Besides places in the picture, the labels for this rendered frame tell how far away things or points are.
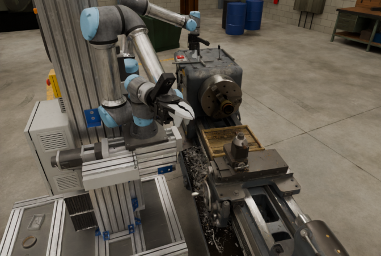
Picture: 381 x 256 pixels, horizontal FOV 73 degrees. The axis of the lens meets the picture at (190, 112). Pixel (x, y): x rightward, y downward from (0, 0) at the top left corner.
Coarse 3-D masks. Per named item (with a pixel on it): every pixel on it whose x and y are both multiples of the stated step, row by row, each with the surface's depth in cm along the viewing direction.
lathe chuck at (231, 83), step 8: (208, 80) 187; (216, 80) 182; (224, 80) 181; (232, 80) 187; (208, 88) 181; (224, 88) 183; (232, 88) 185; (200, 96) 188; (208, 96) 185; (216, 96) 186; (224, 96) 197; (208, 104) 188; (216, 104) 189; (208, 112) 191; (232, 112) 196
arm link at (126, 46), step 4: (120, 0) 159; (120, 4) 161; (124, 36) 170; (124, 40) 171; (128, 40) 171; (124, 44) 172; (128, 44) 173; (132, 44) 175; (124, 48) 173; (128, 48) 174; (132, 48) 176; (124, 52) 175; (128, 52) 175; (132, 52) 178; (124, 56) 174; (128, 56) 175; (132, 56) 177
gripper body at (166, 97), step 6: (150, 90) 85; (150, 96) 86; (162, 96) 81; (168, 96) 82; (174, 96) 82; (150, 102) 87; (156, 102) 80; (168, 102) 78; (174, 102) 80; (150, 108) 88; (156, 108) 81; (156, 114) 82; (162, 114) 80; (168, 114) 81; (156, 120) 83; (162, 120) 80; (168, 120) 81
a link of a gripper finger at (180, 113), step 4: (168, 104) 77; (172, 104) 77; (176, 108) 75; (180, 108) 75; (168, 112) 79; (176, 112) 74; (180, 112) 74; (184, 112) 74; (188, 112) 74; (172, 116) 77; (176, 116) 76; (180, 116) 74; (184, 116) 73; (188, 116) 73; (176, 120) 76; (180, 120) 75; (176, 124) 77
